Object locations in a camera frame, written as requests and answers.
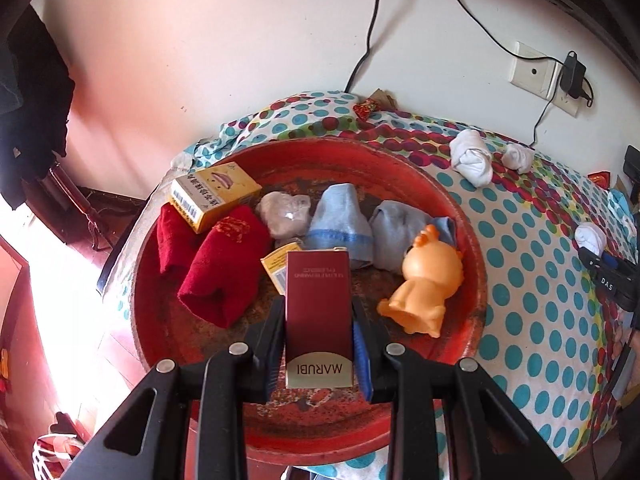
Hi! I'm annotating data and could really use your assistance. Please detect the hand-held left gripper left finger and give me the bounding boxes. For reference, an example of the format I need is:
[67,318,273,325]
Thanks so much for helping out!
[60,297,287,480]

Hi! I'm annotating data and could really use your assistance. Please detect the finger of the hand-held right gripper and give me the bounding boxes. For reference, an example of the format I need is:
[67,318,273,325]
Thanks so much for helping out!
[580,247,636,273]

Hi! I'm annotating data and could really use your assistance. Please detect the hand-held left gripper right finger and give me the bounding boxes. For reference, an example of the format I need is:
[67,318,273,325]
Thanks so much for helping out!
[351,299,573,480]

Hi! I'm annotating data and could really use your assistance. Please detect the white sock bundle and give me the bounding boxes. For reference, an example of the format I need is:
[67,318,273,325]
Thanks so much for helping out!
[574,224,607,256]

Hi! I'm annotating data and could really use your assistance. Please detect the dark red box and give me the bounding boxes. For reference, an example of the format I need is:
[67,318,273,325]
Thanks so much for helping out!
[285,247,357,390]

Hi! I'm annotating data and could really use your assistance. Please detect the red round metal tray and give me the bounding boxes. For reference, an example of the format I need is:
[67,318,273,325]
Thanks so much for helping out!
[130,136,488,468]

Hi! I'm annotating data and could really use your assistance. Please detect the small yellow box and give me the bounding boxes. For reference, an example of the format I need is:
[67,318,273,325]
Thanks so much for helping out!
[261,242,303,296]

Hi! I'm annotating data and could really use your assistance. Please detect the red sock with gold print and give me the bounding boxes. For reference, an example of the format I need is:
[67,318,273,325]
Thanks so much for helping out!
[178,204,271,330]

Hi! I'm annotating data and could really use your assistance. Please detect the orange toy figure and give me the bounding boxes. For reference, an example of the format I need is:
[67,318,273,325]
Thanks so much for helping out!
[377,224,463,337]

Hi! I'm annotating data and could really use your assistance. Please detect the pale blue sock with stripe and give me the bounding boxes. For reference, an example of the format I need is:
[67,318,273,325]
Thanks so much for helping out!
[305,183,375,270]

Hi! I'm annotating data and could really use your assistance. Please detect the plain red sock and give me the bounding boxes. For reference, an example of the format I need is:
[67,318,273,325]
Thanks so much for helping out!
[157,204,203,275]

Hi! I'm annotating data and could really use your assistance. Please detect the large yellow box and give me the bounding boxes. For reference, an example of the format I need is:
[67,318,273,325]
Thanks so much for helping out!
[170,161,263,234]

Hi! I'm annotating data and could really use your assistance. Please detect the blue cloth item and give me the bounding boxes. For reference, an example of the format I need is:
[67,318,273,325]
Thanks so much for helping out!
[607,189,636,226]

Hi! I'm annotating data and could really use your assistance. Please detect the polka dot sheet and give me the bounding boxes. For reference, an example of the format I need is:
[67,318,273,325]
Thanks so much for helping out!
[160,91,640,480]

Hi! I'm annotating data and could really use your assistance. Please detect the small white sock roll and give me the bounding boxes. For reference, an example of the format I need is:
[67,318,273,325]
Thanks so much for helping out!
[501,143,535,175]

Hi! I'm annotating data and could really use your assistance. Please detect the large white sock roll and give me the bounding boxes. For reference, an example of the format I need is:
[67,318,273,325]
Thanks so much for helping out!
[449,129,495,187]

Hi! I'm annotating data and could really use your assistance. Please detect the black power adapter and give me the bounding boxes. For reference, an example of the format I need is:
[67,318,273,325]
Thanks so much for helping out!
[557,51,595,108]

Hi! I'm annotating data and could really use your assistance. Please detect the patterned bag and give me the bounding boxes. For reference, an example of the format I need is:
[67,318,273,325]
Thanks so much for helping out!
[32,412,88,480]

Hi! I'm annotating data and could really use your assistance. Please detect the dark wooden chair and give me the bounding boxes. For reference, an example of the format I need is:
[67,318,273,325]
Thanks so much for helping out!
[42,157,146,251]

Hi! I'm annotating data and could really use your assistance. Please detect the brown cardboard piece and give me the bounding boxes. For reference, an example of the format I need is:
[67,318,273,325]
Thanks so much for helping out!
[367,89,398,111]

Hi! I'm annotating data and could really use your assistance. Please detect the dark hanging clothes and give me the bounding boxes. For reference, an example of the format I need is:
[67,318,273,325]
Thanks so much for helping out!
[0,5,76,211]

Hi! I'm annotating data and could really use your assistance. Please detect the thin adapter cable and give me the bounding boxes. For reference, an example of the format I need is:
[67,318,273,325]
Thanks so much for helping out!
[530,97,556,148]

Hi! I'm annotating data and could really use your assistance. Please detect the white wall socket plate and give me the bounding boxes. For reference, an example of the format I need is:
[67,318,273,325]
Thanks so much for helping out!
[507,41,558,101]
[550,87,583,117]

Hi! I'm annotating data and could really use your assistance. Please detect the thin black cable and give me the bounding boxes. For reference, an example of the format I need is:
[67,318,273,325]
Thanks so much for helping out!
[440,0,568,63]

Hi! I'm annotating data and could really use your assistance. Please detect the thick black cable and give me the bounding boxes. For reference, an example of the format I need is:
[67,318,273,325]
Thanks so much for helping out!
[344,0,402,93]

